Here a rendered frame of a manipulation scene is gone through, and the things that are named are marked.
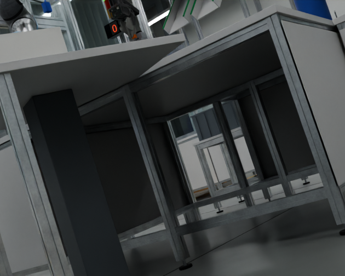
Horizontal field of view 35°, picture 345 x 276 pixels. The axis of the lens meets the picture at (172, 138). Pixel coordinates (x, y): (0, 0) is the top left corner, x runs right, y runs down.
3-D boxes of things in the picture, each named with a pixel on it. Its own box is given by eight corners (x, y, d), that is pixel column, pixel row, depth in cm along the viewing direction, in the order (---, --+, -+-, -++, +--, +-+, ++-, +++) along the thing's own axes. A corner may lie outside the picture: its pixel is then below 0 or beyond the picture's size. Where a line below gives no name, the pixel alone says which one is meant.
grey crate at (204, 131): (262, 118, 427) (253, 91, 429) (197, 142, 460) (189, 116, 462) (282, 115, 463) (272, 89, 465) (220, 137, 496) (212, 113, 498)
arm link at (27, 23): (20, 74, 225) (-2, 10, 262) (41, 96, 236) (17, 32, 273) (45, 58, 225) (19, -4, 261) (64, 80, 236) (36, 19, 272)
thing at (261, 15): (277, 11, 196) (274, 4, 196) (12, 137, 275) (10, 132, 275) (366, 34, 315) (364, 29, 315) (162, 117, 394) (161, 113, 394)
